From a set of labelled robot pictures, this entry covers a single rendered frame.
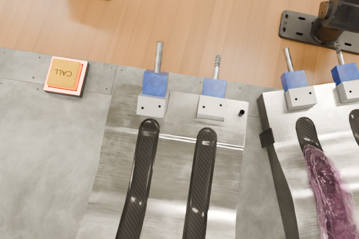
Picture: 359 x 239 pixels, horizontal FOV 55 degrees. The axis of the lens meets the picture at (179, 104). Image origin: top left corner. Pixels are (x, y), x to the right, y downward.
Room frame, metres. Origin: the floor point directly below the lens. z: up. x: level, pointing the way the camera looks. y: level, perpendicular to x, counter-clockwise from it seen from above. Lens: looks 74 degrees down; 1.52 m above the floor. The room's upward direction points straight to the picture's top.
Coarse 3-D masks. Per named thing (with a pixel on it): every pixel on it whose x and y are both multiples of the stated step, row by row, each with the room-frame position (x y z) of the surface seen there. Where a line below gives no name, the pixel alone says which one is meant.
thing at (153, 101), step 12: (156, 48) 0.26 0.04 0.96; (156, 60) 0.24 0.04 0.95; (144, 72) 0.22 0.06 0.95; (156, 72) 0.22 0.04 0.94; (144, 84) 0.20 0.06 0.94; (156, 84) 0.20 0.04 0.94; (144, 96) 0.18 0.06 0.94; (156, 96) 0.18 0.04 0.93; (168, 96) 0.19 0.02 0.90; (144, 108) 0.16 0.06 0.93; (156, 108) 0.16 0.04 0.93
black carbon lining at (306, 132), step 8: (352, 112) 0.17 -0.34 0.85; (304, 120) 0.15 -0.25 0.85; (352, 120) 0.15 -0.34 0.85; (296, 128) 0.14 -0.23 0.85; (304, 128) 0.14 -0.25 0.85; (312, 128) 0.14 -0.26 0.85; (352, 128) 0.14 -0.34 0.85; (304, 136) 0.12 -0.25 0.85; (312, 136) 0.12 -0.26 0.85; (304, 144) 0.10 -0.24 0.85; (312, 144) 0.10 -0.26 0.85; (320, 144) 0.10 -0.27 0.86
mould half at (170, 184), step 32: (128, 96) 0.19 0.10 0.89; (192, 96) 0.19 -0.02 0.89; (128, 128) 0.13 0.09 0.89; (160, 128) 0.13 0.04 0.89; (192, 128) 0.13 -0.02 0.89; (224, 128) 0.13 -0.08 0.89; (128, 160) 0.07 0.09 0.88; (160, 160) 0.07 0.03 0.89; (192, 160) 0.07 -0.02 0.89; (224, 160) 0.07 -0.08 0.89; (96, 192) 0.01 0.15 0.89; (160, 192) 0.01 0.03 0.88; (224, 192) 0.01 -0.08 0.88; (96, 224) -0.04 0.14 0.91; (160, 224) -0.04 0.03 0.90; (224, 224) -0.04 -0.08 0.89
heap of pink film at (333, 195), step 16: (304, 160) 0.07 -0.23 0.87; (320, 160) 0.07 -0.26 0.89; (320, 176) 0.04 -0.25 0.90; (336, 176) 0.04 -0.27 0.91; (320, 192) 0.01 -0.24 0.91; (336, 192) 0.01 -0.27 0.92; (320, 208) -0.01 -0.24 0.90; (336, 208) -0.01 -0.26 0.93; (352, 208) -0.01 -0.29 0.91; (320, 224) -0.04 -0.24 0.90; (336, 224) -0.04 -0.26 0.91; (352, 224) -0.04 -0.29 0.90
